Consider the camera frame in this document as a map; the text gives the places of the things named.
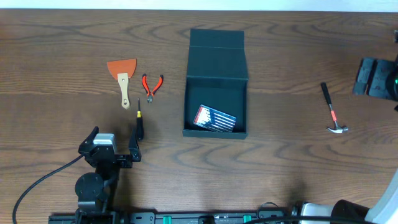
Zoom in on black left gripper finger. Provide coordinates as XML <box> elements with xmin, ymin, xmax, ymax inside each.
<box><xmin>128</xmin><ymin>128</ymin><xmax>140</xmax><ymax>155</ymax></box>
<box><xmin>83</xmin><ymin>126</ymin><xmax>99</xmax><ymax>145</ymax></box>

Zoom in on small black handled hammer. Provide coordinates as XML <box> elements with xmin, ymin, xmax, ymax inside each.
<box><xmin>320</xmin><ymin>82</ymin><xmax>349</xmax><ymax>134</ymax></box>

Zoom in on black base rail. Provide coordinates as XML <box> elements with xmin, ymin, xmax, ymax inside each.
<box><xmin>48</xmin><ymin>209</ymin><xmax>362</xmax><ymax>224</ymax></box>

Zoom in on black yellow screwdriver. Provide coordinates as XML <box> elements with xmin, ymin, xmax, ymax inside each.
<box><xmin>136</xmin><ymin>98</ymin><xmax>144</xmax><ymax>140</ymax></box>

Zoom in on red scraper wooden handle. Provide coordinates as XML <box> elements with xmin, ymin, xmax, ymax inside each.
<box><xmin>107</xmin><ymin>58</ymin><xmax>137</xmax><ymax>110</ymax></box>

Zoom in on blue drill bit case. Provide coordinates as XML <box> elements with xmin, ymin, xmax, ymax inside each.
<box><xmin>193</xmin><ymin>105</ymin><xmax>236</xmax><ymax>133</ymax></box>

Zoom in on red black cutting pliers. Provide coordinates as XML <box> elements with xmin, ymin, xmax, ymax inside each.
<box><xmin>141</xmin><ymin>73</ymin><xmax>164</xmax><ymax>104</ymax></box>

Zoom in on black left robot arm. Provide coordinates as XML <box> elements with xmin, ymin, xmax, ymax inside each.
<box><xmin>75</xmin><ymin>126</ymin><xmax>141</xmax><ymax>217</ymax></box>

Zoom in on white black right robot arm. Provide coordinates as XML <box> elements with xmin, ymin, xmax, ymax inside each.
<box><xmin>130</xmin><ymin>57</ymin><xmax>397</xmax><ymax>224</ymax></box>

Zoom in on black open gift box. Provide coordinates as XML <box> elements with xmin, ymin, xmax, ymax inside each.
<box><xmin>182</xmin><ymin>29</ymin><xmax>249</xmax><ymax>139</ymax></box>

